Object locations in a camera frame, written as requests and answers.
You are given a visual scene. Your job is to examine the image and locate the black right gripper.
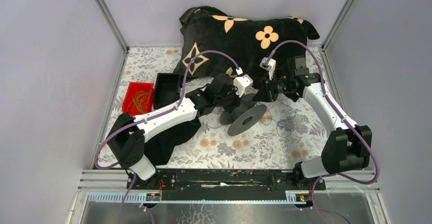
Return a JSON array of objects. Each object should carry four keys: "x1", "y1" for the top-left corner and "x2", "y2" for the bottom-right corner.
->
[{"x1": 252, "y1": 72, "x2": 294, "y2": 103}]

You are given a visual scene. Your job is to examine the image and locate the grey perforated spool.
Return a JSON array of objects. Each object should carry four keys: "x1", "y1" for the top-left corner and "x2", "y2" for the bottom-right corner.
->
[{"x1": 219, "y1": 93, "x2": 267, "y2": 136}]

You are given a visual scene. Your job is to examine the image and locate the blue cable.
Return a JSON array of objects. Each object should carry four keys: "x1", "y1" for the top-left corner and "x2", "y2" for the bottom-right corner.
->
[{"x1": 188, "y1": 99, "x2": 300, "y2": 138}]

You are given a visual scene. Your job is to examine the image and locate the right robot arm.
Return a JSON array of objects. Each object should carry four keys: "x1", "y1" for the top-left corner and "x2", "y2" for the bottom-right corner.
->
[{"x1": 253, "y1": 57, "x2": 372, "y2": 189}]

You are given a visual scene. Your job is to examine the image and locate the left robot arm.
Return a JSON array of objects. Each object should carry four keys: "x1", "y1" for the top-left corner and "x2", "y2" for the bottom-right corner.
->
[{"x1": 105, "y1": 75, "x2": 253, "y2": 189}]

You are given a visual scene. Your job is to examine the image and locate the floral table mat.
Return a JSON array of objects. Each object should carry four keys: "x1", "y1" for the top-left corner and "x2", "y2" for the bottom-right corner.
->
[{"x1": 106, "y1": 47, "x2": 327, "y2": 169}]

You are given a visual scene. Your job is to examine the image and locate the black flower-pattern plush blanket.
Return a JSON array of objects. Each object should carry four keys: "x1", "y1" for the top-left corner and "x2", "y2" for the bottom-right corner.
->
[{"x1": 173, "y1": 6, "x2": 320, "y2": 89}]

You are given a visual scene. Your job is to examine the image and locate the black plastic box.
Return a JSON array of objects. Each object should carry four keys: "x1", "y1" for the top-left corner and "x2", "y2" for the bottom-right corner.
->
[{"x1": 153, "y1": 73, "x2": 180, "y2": 109}]

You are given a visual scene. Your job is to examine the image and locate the red plastic box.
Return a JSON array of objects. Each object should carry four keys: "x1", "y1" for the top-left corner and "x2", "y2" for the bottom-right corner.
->
[{"x1": 122, "y1": 82, "x2": 154, "y2": 116}]

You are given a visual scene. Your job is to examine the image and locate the black cloth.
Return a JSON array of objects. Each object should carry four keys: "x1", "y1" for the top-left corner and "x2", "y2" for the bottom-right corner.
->
[{"x1": 144, "y1": 119, "x2": 201, "y2": 166}]

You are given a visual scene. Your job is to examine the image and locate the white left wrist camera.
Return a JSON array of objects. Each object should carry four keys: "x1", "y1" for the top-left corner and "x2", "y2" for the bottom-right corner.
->
[{"x1": 233, "y1": 68, "x2": 253, "y2": 97}]

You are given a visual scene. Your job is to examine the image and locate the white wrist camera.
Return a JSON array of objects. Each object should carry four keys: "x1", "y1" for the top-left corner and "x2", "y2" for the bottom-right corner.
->
[
  {"x1": 233, "y1": 68, "x2": 253, "y2": 97},
  {"x1": 259, "y1": 57, "x2": 276, "y2": 80}
]

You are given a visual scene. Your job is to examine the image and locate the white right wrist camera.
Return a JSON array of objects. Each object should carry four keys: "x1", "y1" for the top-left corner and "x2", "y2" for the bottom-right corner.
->
[{"x1": 259, "y1": 57, "x2": 276, "y2": 80}]

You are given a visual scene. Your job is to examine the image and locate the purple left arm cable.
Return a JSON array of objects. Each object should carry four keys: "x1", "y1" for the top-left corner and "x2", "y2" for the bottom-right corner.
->
[{"x1": 94, "y1": 50, "x2": 242, "y2": 224}]

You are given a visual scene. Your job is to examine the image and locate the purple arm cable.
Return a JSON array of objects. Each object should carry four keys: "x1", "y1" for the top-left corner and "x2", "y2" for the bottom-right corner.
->
[
  {"x1": 94, "y1": 50, "x2": 242, "y2": 224},
  {"x1": 268, "y1": 40, "x2": 381, "y2": 224}
]

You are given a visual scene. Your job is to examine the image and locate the green cable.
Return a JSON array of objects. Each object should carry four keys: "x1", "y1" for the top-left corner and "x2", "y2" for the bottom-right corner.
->
[{"x1": 126, "y1": 90, "x2": 151, "y2": 114}]

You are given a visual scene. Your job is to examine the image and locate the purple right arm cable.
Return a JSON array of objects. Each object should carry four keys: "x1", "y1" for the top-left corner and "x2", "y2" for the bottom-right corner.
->
[{"x1": 268, "y1": 40, "x2": 381, "y2": 224}]

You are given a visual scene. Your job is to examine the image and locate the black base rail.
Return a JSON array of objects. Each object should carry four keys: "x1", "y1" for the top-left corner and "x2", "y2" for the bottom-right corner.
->
[{"x1": 126, "y1": 169, "x2": 326, "y2": 202}]

